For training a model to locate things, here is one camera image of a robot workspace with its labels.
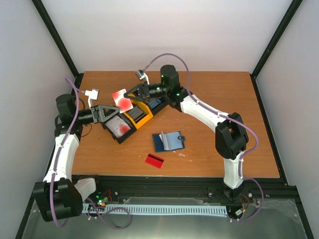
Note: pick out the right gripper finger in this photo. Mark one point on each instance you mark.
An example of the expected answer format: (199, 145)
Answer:
(139, 98)
(137, 90)

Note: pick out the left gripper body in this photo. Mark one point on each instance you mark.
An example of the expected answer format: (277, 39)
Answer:
(95, 117)

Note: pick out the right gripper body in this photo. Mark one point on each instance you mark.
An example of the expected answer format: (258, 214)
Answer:
(162, 92)

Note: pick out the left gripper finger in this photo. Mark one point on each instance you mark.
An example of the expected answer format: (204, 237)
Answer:
(107, 118)
(108, 110)

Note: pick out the white red credit card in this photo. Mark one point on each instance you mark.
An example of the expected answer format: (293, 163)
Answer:
(121, 102)

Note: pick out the blue leather card holder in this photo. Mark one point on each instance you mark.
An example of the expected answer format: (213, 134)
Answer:
(165, 142)

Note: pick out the red black-stripe credit card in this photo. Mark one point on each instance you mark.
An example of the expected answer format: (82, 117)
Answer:
(154, 161)

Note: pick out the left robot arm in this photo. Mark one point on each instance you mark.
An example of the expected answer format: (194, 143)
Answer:
(56, 196)

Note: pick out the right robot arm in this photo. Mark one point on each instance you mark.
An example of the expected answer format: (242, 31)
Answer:
(231, 137)

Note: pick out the blue card stack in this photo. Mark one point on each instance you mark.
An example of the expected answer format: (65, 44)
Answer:
(153, 103)

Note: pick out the white red card stack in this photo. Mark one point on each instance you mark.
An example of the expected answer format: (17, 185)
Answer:
(118, 126)

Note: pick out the dark card stack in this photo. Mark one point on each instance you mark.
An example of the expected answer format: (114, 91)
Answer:
(136, 113)

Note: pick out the right black bin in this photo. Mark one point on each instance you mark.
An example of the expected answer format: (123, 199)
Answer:
(159, 108)

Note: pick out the black bin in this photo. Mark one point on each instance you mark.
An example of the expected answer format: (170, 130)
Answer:
(159, 108)
(127, 134)

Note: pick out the left black bin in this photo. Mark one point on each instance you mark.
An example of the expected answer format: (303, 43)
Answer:
(127, 134)

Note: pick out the yellow middle bin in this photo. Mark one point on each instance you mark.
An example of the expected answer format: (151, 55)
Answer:
(144, 120)

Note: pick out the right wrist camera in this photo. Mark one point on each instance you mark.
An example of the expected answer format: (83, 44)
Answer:
(142, 76)

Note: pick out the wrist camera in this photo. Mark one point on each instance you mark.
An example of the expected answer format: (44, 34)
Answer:
(92, 96)
(142, 76)

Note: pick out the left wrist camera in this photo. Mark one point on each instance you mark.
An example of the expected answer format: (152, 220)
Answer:
(92, 96)

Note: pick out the light blue cable duct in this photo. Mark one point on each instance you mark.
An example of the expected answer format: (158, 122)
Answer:
(166, 210)

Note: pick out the right black frame post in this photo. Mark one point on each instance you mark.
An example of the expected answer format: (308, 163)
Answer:
(284, 23)

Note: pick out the black frame post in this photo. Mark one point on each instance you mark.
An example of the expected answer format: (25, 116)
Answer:
(43, 13)
(284, 23)

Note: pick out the left black frame post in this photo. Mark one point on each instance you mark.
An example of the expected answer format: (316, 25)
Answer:
(43, 13)

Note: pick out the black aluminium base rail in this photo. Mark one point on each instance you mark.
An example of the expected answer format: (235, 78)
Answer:
(210, 189)

